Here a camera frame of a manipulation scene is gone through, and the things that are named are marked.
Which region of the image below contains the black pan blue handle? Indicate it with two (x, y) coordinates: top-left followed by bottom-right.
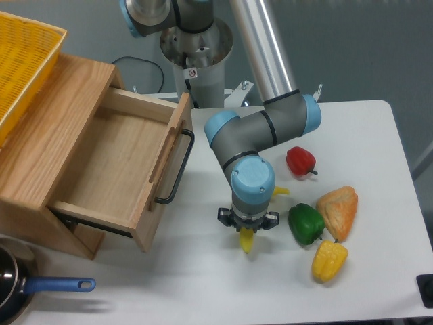
(1, 238), (96, 324)

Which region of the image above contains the green bell pepper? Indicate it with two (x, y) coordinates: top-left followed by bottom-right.
(288, 203), (325, 246)

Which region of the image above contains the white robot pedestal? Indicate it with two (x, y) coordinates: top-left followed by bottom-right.
(133, 18), (253, 109)

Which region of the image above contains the yellow banana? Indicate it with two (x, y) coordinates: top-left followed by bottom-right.
(239, 186), (290, 254)

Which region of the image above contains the red bell pepper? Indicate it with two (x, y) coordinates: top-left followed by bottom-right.
(286, 146), (318, 178)

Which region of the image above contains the black object table corner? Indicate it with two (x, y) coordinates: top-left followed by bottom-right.
(416, 274), (433, 309)

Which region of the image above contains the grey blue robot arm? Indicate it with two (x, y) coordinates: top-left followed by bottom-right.
(120, 1), (321, 231)

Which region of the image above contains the yellow bell pepper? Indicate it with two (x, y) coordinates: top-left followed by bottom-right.
(311, 240), (348, 282)

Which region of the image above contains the wooden drawer cabinet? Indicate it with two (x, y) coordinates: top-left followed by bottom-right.
(1, 53), (124, 259)

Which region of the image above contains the black cable on floor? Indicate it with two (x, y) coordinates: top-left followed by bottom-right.
(110, 56), (165, 94)

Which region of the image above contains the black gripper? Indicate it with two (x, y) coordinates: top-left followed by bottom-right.
(217, 207), (279, 232)

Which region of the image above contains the yellow plastic basket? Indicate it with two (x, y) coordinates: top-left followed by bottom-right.
(1, 12), (68, 144)

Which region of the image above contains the open wooden drawer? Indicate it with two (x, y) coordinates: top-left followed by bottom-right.
(48, 88), (193, 252)

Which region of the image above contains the black drawer handle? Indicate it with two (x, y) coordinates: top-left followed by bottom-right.
(154, 129), (195, 205)

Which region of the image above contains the orange bread piece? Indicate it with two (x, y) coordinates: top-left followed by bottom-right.
(316, 186), (358, 242)

